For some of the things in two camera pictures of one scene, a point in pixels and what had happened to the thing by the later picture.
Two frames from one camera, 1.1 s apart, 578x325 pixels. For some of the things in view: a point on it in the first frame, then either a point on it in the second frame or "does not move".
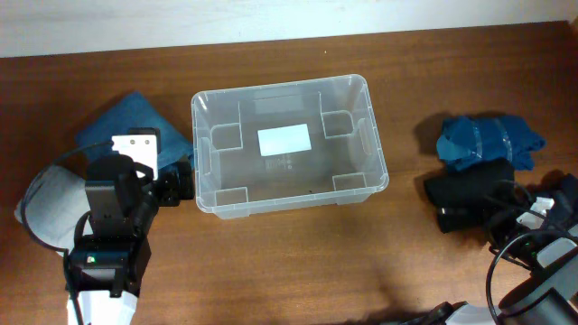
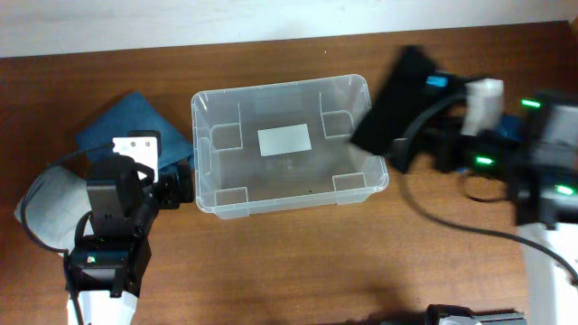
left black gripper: x=167 y=189 does not move
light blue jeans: x=55 y=205 does not move
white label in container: x=285 y=139 does not move
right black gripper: x=503 y=234 → x=436 y=146
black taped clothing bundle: x=459 y=193 → x=400 y=94
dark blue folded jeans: x=135 y=111 does not move
